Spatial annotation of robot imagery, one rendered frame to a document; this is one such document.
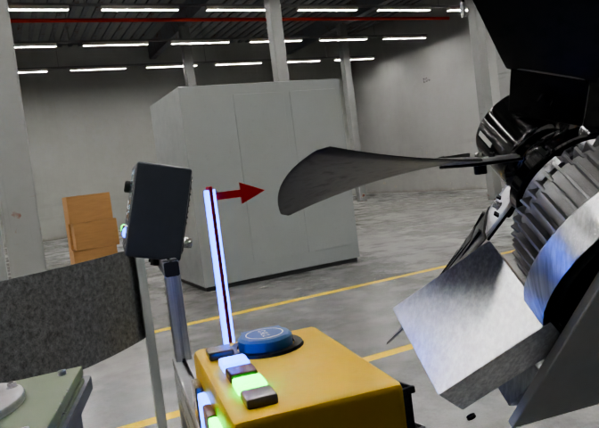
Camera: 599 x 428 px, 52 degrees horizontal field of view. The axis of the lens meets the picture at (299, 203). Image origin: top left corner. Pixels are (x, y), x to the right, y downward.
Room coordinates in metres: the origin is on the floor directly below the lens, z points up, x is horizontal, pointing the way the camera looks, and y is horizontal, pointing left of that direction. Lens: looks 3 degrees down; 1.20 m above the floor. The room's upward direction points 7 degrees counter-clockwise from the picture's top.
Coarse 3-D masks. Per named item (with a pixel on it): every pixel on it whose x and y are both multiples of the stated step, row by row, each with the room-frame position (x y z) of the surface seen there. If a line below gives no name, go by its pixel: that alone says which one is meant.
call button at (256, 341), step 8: (264, 328) 0.46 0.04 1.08; (272, 328) 0.46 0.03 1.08; (280, 328) 0.46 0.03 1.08; (240, 336) 0.45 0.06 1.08; (248, 336) 0.44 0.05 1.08; (256, 336) 0.44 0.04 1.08; (264, 336) 0.44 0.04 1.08; (272, 336) 0.44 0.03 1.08; (280, 336) 0.43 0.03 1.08; (288, 336) 0.44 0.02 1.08; (240, 344) 0.44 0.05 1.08; (248, 344) 0.43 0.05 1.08; (256, 344) 0.43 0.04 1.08; (264, 344) 0.43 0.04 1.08; (272, 344) 0.43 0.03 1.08; (280, 344) 0.43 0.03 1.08; (288, 344) 0.44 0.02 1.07; (248, 352) 0.43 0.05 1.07; (256, 352) 0.43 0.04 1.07; (264, 352) 0.43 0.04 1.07
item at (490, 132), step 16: (496, 112) 0.82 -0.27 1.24; (480, 128) 0.84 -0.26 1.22; (496, 128) 0.81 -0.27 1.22; (512, 128) 0.79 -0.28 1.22; (528, 128) 0.78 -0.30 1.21; (544, 128) 0.77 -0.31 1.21; (560, 128) 0.78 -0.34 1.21; (576, 128) 0.74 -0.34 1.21; (592, 128) 0.74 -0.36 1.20; (480, 144) 0.85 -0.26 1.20; (496, 144) 0.81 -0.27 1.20; (512, 144) 0.79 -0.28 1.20; (528, 144) 0.78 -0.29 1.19; (544, 144) 0.74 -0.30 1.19; (560, 144) 0.73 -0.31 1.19; (528, 160) 0.75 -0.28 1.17; (544, 160) 0.73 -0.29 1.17; (512, 176) 0.81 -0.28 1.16; (528, 176) 0.74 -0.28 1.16; (512, 192) 0.77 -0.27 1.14
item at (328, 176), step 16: (304, 160) 0.66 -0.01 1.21; (320, 160) 0.66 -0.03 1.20; (336, 160) 0.67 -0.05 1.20; (352, 160) 0.67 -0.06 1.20; (368, 160) 0.68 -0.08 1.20; (384, 160) 0.68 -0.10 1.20; (400, 160) 0.69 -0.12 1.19; (416, 160) 0.69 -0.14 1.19; (432, 160) 0.70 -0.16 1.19; (448, 160) 0.71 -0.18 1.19; (464, 160) 0.72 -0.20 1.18; (480, 160) 0.73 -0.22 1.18; (288, 176) 0.70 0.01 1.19; (304, 176) 0.71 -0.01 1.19; (320, 176) 0.72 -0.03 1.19; (336, 176) 0.74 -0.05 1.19; (352, 176) 0.75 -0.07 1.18; (368, 176) 0.78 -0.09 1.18; (384, 176) 0.80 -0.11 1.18; (288, 192) 0.76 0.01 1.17; (304, 192) 0.78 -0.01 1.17; (320, 192) 0.80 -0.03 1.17; (336, 192) 0.82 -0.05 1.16; (288, 208) 0.82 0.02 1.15; (304, 208) 0.84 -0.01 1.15
